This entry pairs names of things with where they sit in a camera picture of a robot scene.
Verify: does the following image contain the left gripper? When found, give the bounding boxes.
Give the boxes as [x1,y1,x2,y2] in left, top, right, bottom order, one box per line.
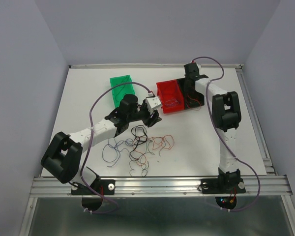
[127,97,162,127]

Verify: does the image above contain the orange wire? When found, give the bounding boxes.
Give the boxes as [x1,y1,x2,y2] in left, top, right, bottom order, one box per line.
[185,92,203,109]

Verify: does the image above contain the blue white twisted wire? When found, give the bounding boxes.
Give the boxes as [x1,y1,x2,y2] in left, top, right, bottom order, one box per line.
[165,97,182,108]

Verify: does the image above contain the thick black cable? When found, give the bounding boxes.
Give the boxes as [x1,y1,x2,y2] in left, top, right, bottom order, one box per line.
[130,124,149,158]

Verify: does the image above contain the multicolour wire bundle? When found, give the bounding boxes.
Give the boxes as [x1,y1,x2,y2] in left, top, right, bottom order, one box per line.
[102,134,175,177]

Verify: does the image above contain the thin black wire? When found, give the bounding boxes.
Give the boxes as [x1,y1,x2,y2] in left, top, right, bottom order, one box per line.
[113,77,131,104]

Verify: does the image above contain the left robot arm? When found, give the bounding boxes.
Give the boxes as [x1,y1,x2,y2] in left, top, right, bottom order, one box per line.
[41,94,162,194]

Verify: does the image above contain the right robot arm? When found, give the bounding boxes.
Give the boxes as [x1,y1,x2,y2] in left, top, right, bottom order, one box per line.
[184,62,242,194]

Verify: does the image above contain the black plastic bin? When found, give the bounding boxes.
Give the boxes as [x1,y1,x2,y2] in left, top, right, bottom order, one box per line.
[177,78,205,110]

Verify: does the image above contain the red plastic bin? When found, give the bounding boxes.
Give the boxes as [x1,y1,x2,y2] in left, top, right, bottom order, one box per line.
[156,80,184,114]

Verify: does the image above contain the green plastic bin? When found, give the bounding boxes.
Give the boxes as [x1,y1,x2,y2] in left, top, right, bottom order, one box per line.
[110,75,135,108]

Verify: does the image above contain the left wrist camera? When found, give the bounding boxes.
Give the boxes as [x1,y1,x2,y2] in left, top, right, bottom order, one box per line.
[145,96,162,114]

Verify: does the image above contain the aluminium back rail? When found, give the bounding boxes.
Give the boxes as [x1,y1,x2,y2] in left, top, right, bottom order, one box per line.
[69,63,244,69]

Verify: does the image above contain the aluminium rail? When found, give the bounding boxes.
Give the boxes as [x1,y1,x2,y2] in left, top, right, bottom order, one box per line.
[69,63,244,69]
[236,68,277,176]
[29,176,293,198]

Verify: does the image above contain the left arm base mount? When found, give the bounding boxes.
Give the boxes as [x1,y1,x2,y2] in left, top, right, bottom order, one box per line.
[70,179,116,196]

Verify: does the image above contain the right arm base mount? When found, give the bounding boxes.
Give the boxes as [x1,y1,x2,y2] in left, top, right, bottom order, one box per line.
[198,178,246,194]

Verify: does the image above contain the aluminium right side rail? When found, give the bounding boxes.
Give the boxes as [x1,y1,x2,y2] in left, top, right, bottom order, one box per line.
[236,68,277,176]

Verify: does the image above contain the aluminium front rail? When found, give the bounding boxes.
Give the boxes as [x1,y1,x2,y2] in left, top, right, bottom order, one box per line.
[29,176,293,198]

